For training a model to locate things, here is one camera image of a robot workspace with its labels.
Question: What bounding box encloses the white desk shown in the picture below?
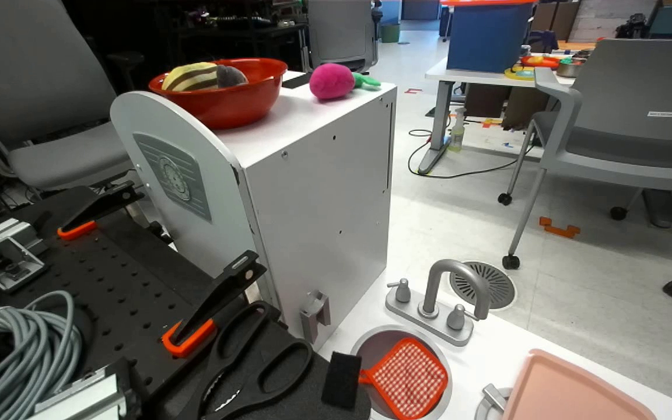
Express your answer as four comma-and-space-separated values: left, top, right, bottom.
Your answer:
415, 57, 587, 177

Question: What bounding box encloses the grey cable coil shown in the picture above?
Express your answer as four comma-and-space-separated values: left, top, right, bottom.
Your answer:
0, 289, 84, 420

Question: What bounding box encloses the white toy kitchen cabinet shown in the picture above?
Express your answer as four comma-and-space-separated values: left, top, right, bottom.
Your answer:
108, 78, 398, 346

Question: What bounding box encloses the white bottle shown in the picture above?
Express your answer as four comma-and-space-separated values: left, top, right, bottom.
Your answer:
446, 108, 466, 152

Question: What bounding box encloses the orange floor tape marker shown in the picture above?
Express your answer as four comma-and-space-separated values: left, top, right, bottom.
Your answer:
537, 214, 584, 240

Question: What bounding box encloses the black floor cable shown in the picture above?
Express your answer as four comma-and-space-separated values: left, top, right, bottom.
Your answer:
406, 125, 525, 181

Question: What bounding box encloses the green toy piece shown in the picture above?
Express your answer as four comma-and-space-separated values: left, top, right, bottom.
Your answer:
350, 71, 383, 93

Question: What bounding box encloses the orange mesh toy strainer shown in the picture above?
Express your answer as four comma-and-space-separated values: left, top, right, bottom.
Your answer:
356, 333, 451, 420

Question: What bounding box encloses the orange bin lid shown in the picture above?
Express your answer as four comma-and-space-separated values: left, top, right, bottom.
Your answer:
438, 0, 537, 10

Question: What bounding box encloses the red-orange plastic bowl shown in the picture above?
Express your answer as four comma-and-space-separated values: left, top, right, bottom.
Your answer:
146, 57, 289, 132

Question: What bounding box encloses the silver aluminium bracket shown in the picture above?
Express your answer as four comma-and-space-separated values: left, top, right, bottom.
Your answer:
0, 216, 46, 296
28, 365, 144, 420

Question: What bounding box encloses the grey office chair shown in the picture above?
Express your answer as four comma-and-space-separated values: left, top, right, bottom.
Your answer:
306, 0, 377, 71
497, 38, 672, 300
0, 0, 135, 197

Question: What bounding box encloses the grey plush toy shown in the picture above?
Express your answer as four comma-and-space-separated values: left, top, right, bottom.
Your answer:
214, 64, 250, 88

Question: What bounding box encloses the black flat rectangle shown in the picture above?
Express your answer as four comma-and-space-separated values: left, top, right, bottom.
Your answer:
279, 67, 314, 90

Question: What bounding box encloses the black clamp orange tip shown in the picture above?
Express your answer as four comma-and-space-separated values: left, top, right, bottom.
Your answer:
159, 248, 269, 360
53, 181, 146, 243

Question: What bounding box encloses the pink fuzzy ball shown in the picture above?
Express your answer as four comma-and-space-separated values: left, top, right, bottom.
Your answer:
308, 61, 356, 106

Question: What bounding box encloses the orange toy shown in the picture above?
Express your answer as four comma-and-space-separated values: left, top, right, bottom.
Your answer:
517, 53, 564, 73

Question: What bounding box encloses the pink plastic tray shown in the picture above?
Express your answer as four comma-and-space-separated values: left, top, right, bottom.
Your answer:
499, 347, 657, 420

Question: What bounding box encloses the blue storage bin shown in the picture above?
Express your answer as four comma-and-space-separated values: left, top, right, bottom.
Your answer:
446, 3, 534, 74

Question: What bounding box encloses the black perforated table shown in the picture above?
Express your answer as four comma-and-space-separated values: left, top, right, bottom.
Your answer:
0, 181, 377, 420

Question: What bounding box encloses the white toy sink counter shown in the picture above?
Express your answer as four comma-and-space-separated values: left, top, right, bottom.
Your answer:
314, 264, 672, 420

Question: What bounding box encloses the grey toy faucet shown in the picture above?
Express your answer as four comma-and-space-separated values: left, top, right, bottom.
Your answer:
383, 256, 493, 347

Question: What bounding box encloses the black foam block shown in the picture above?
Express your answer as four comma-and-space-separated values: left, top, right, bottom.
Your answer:
319, 351, 364, 410

